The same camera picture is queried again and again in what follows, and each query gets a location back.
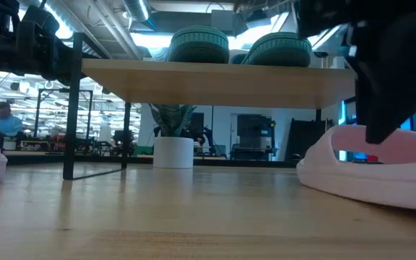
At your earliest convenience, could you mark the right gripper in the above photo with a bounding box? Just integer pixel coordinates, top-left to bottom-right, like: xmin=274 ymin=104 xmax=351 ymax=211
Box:
xmin=344 ymin=0 xmax=416 ymax=144

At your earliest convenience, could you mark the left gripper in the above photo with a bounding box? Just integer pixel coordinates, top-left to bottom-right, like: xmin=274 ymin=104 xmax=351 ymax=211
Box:
xmin=14 ymin=5 xmax=75 ymax=86

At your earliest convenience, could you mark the green rubber slide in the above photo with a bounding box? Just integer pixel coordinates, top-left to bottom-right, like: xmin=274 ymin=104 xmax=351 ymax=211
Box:
xmin=229 ymin=31 xmax=313 ymax=68
xmin=167 ymin=25 xmax=230 ymax=64

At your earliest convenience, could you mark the person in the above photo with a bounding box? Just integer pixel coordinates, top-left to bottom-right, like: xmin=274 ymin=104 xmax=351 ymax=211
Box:
xmin=0 ymin=101 xmax=25 ymax=138

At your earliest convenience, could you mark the black upright panel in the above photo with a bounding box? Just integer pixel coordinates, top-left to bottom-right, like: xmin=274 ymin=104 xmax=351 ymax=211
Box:
xmin=286 ymin=118 xmax=327 ymax=163

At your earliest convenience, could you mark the black machine cabinet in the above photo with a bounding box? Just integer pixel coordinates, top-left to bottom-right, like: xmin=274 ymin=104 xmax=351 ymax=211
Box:
xmin=231 ymin=113 xmax=277 ymax=162

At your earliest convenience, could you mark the artificial plant in white pot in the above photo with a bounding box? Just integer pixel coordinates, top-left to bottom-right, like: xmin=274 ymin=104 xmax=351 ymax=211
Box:
xmin=149 ymin=103 xmax=198 ymax=170

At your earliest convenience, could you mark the small black monitor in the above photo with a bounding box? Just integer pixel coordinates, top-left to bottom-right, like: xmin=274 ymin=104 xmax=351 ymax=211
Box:
xmin=189 ymin=112 xmax=205 ymax=133

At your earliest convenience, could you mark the black metal frame rig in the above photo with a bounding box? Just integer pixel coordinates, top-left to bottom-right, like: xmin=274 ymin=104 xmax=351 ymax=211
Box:
xmin=34 ymin=87 xmax=94 ymax=140

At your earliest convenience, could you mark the silver ventilation duct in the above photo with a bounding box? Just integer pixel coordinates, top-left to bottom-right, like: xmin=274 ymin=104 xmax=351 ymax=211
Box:
xmin=123 ymin=0 xmax=155 ymax=32

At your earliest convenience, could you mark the wooden shelf with black frame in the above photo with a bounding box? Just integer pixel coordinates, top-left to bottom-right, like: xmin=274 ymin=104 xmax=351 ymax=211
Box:
xmin=62 ymin=32 xmax=358 ymax=181

